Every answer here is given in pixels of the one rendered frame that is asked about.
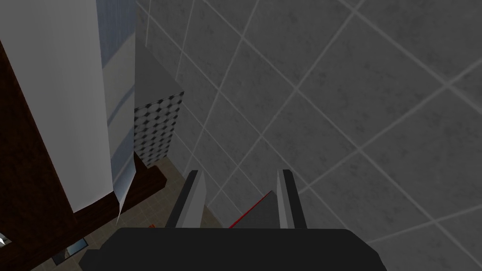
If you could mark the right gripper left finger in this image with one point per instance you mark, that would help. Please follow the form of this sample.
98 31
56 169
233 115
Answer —
188 207

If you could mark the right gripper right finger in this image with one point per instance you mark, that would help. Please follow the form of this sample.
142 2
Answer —
289 203

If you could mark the grey panel with red edge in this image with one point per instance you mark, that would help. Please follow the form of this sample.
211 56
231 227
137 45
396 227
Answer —
261 216

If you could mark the white door leaf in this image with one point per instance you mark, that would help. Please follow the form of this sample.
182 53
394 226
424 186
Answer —
60 94

